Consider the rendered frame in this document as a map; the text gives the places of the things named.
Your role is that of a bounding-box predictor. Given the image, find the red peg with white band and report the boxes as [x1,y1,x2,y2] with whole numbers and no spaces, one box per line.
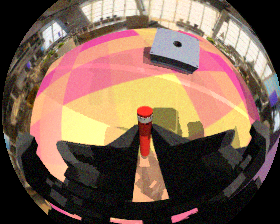
[137,106,152,157]

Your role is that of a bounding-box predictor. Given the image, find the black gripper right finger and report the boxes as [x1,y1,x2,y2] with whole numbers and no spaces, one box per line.
[150,123,235,198]

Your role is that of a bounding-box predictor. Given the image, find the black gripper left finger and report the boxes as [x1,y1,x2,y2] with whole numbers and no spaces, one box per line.
[56,124,140,202]

